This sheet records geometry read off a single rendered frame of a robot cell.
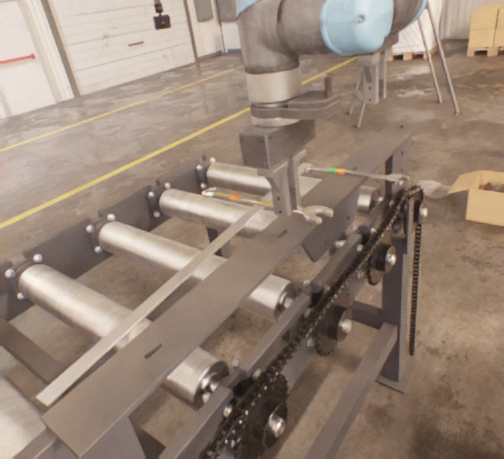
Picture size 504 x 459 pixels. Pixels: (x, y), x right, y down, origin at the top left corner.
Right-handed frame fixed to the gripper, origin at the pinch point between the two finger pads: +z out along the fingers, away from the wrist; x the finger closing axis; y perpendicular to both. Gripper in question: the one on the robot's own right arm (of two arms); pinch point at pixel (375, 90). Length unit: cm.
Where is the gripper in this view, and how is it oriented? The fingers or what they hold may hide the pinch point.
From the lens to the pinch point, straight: 92.1
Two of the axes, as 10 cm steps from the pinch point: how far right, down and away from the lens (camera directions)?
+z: 1.4, 8.8, 4.6
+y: -7.9, -1.8, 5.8
